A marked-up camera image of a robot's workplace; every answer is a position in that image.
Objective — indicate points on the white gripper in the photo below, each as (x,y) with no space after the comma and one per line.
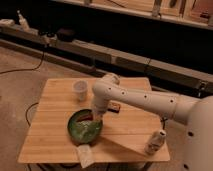
(97,116)

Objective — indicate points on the green ceramic bowl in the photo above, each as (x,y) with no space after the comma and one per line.
(84,132)

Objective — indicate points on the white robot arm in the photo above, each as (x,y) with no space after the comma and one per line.
(195,113)

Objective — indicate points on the small brown box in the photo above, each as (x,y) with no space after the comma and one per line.
(114,107)

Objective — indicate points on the translucent plastic cup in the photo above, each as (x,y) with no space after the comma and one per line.
(80,89)

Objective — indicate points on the wooden table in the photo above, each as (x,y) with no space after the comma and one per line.
(122,139)

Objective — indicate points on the white crumpled napkin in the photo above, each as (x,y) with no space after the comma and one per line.
(85,155)

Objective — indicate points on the white plastic bottle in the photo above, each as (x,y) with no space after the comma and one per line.
(155,142)

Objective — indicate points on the black round object on ledge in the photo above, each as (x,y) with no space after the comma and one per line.
(66,35)

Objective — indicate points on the white spray bottle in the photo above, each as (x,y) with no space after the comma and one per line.
(23,22)

